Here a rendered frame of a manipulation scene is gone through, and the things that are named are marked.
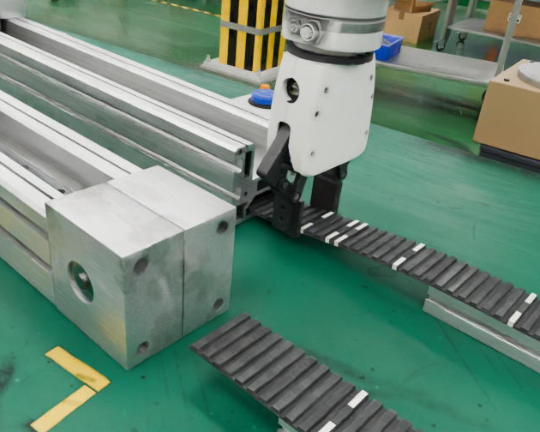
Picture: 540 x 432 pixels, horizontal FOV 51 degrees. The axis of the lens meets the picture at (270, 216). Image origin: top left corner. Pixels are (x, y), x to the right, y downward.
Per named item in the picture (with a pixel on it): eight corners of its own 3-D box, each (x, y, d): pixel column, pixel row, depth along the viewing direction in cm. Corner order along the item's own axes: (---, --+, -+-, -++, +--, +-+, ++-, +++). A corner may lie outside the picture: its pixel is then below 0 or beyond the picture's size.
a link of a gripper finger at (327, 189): (343, 159, 54) (333, 219, 58) (361, 151, 56) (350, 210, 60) (316, 148, 56) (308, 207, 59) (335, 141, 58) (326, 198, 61)
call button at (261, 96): (287, 109, 73) (289, 93, 72) (267, 115, 71) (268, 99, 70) (265, 100, 75) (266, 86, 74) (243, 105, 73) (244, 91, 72)
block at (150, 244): (249, 297, 48) (260, 196, 43) (127, 371, 39) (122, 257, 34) (179, 251, 52) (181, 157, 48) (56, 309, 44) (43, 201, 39)
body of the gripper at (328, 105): (331, 54, 42) (311, 188, 48) (400, 39, 49) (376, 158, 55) (257, 32, 46) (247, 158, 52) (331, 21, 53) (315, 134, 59)
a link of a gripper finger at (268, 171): (260, 151, 46) (271, 199, 50) (318, 99, 49) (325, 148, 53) (249, 146, 46) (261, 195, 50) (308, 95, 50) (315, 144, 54)
